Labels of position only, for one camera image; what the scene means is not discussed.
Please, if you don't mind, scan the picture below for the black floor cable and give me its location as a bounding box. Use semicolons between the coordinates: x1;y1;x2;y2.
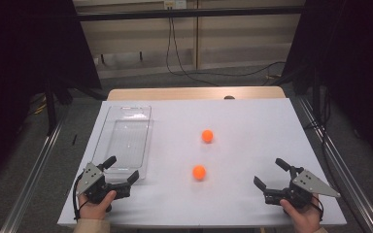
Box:
304;86;335;183

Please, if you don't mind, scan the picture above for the orange ball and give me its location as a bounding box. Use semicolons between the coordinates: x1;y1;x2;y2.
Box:
191;165;207;182
201;129;215;144

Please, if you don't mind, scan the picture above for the metal floor rail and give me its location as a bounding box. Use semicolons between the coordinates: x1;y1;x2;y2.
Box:
0;118;64;233
296;96;373;233

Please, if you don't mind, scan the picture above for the yellow cable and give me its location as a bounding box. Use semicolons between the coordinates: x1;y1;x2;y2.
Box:
31;96;49;117

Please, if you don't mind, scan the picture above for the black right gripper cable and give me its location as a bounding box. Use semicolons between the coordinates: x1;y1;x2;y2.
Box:
310;193;325;223

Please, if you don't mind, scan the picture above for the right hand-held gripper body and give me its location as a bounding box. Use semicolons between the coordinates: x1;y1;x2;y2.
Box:
262;165;342;210

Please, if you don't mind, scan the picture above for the white table cover board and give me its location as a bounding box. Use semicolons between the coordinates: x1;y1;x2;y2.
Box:
57;98;348;227

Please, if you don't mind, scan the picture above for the person's left hand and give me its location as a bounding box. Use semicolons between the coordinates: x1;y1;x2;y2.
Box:
77;189;118;221

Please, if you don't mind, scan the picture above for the black horizontal bar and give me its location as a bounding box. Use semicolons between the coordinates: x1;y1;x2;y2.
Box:
76;5;306;22

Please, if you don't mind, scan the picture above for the wooden table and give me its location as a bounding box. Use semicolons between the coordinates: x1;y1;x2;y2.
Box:
106;85;287;102

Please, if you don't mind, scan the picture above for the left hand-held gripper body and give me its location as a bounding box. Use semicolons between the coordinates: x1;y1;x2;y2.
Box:
76;162;132;206

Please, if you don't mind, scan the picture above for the person's right hand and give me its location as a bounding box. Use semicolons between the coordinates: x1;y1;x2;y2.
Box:
279;193;323;233

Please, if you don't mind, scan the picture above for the black curtain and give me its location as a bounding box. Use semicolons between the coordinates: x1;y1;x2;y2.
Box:
0;0;102;188
283;0;373;173

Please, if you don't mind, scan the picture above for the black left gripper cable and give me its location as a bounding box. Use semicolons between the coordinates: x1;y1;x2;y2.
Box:
72;174;85;221

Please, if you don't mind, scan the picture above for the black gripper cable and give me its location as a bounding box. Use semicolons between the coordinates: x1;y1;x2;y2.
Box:
310;193;325;223
72;174;85;221

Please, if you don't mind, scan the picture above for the white wall outlet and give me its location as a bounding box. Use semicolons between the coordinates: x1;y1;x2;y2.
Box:
163;0;188;11

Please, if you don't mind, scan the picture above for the black hanging cable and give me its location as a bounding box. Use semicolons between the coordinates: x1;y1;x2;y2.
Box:
169;17;287;79
165;17;220;87

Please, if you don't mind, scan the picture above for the clear plastic tray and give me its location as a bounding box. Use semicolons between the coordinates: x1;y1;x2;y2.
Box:
91;105;154;183

